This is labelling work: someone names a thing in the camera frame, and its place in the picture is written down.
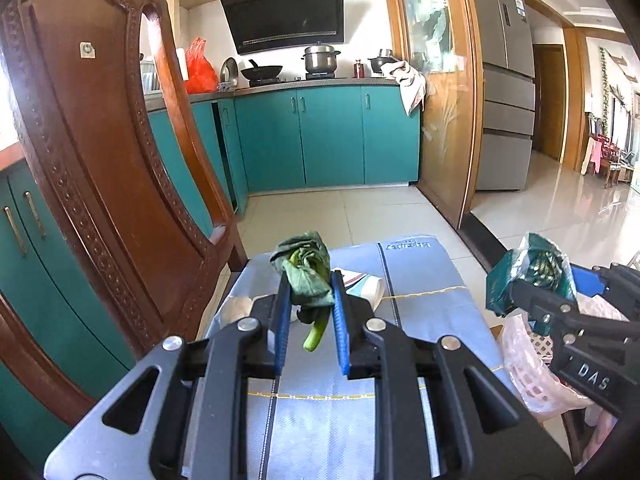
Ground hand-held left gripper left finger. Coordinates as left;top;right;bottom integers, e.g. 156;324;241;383
45;270;293;480

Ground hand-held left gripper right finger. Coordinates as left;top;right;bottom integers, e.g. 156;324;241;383
330;269;576;480

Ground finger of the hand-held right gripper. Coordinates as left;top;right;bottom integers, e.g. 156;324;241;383
570;262;640;311
511;282;586;338

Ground green snack bag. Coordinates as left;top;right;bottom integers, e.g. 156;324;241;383
486;232;581;318

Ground pink plastic package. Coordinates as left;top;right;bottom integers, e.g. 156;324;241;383
502;312;593;413

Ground green leafy vegetable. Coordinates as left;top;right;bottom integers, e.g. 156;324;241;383
270;231;335;353

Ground white lined plastic basket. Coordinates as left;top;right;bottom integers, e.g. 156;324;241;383
497;310;596;423

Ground white paper cup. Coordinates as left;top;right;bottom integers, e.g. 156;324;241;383
344;269;387;312

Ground beige crumpled paper ball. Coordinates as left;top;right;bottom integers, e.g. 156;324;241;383
220;294;257;328

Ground blue-grey table cloth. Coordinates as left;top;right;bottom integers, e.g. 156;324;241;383
185;234;521;480

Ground red dining chairs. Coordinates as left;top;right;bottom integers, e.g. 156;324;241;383
585;115;636;188

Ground brown wooden door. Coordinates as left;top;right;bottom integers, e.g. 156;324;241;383
531;44;568;163

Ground teal lower kitchen cabinets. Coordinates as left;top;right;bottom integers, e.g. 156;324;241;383
0;82;421;461

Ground silver refrigerator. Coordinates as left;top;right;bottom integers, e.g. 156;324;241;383
467;0;536;192

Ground wood-framed glass partition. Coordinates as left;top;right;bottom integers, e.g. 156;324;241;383
385;0;483;228

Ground gas stove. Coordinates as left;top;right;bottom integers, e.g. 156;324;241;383
247;76;346;85

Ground carved wooden chair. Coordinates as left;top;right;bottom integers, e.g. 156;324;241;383
0;0;248;411

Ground pink white towel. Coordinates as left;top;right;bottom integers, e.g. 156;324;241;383
381;60;427;117

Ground black wok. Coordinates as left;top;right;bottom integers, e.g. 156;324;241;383
240;58;284;83

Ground steel pot lid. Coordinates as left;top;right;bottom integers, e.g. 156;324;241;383
220;57;240;88

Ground steel cooking pot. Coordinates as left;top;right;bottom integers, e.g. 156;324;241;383
302;42;342;78

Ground black lidded pot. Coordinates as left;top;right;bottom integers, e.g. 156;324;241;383
368;49;398;77

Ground orange plastic bag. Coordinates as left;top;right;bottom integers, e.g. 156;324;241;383
185;37;220;95

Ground white dish rack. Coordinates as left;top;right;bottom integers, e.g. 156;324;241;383
140;57;163;95

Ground black range hood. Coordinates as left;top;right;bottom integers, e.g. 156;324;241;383
218;0;346;56

